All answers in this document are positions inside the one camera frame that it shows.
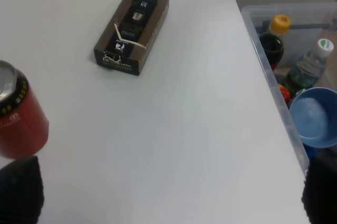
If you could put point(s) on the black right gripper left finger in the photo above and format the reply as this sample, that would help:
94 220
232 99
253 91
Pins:
22 191

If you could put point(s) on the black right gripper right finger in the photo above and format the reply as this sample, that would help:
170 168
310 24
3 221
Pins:
319 193

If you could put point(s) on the red soda can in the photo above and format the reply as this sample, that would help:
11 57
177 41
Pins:
24 126

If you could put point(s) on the blue plastic bowl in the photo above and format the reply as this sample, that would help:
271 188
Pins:
314 115

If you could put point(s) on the small red orange toy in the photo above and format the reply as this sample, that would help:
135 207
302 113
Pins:
285 93

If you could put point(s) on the green water bottle white cap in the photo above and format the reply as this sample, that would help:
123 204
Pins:
309 68

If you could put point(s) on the clear plastic storage bin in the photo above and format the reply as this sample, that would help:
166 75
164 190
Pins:
309 22

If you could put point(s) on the dark soda bottle yellow cap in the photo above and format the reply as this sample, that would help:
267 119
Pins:
272 39

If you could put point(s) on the brown coffee capsule box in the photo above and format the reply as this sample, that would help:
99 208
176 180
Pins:
130 34

